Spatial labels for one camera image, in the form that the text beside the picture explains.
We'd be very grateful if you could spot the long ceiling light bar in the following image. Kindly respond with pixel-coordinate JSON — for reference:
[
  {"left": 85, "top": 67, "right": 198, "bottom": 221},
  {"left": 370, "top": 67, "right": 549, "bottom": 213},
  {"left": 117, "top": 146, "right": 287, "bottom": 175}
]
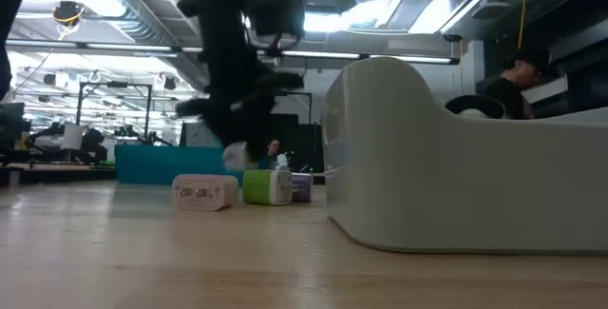
[
  {"left": 5, "top": 39, "right": 205, "bottom": 59},
  {"left": 279, "top": 49, "right": 461, "bottom": 66}
]

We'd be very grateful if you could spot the pink and white box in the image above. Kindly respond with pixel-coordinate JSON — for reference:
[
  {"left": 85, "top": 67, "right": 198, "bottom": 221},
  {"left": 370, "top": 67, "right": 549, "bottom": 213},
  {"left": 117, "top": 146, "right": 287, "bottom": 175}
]
[{"left": 171, "top": 173, "right": 240, "bottom": 212}]

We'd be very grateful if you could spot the grey plastic bin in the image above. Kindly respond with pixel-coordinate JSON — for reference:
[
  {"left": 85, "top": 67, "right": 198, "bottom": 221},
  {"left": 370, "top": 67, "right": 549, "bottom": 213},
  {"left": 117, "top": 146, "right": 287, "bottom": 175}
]
[{"left": 321, "top": 56, "right": 608, "bottom": 256}]

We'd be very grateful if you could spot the black metal stand frame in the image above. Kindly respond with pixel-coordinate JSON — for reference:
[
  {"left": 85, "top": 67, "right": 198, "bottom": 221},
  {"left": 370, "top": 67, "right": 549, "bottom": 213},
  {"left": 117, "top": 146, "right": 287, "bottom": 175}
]
[{"left": 75, "top": 81, "right": 154, "bottom": 140}]

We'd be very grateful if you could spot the black partition panel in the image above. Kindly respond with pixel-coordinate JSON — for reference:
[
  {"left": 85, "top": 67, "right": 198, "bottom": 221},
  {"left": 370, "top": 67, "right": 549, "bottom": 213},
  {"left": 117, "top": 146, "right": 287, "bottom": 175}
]
[{"left": 270, "top": 112, "right": 326, "bottom": 174}]

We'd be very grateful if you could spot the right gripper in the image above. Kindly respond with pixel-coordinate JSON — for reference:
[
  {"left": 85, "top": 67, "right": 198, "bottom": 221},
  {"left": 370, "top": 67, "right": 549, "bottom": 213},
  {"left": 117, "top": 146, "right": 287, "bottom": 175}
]
[{"left": 175, "top": 59, "right": 305, "bottom": 161}]

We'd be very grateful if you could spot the white cylinder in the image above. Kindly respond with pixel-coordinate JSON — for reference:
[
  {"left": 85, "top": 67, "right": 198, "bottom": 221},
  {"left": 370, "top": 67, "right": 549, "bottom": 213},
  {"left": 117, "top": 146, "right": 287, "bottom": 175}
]
[{"left": 61, "top": 123, "right": 86, "bottom": 151}]

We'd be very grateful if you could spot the black yellow cable reel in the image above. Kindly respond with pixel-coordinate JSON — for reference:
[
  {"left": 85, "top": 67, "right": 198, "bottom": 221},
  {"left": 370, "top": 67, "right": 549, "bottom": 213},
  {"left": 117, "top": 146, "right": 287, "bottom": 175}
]
[{"left": 51, "top": 0, "right": 87, "bottom": 28}]

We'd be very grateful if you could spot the green and white box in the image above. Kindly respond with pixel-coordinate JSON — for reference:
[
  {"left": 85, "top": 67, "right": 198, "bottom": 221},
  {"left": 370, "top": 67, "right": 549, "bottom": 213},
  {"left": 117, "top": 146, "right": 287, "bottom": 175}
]
[{"left": 241, "top": 168, "right": 295, "bottom": 206}]

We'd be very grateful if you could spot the purple and white box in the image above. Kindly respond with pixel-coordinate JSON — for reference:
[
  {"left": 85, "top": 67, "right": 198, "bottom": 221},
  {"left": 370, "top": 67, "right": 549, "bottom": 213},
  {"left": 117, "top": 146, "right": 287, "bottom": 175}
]
[{"left": 290, "top": 171, "right": 314, "bottom": 204}]

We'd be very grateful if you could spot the teal bin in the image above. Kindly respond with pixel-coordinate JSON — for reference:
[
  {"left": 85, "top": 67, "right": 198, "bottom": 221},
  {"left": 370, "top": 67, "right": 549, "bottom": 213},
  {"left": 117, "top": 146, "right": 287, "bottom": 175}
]
[{"left": 114, "top": 144, "right": 244, "bottom": 186}]

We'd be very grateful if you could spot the person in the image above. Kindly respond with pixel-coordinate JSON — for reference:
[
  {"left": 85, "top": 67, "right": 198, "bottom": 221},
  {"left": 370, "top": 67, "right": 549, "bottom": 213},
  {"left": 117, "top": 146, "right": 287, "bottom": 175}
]
[
  {"left": 484, "top": 48, "right": 555, "bottom": 121},
  {"left": 257, "top": 138, "right": 284, "bottom": 171}
]

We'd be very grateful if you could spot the yellow hanging cable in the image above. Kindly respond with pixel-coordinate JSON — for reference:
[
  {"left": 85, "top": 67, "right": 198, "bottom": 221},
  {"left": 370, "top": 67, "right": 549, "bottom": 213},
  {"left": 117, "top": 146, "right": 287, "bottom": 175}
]
[{"left": 517, "top": 0, "right": 530, "bottom": 51}]

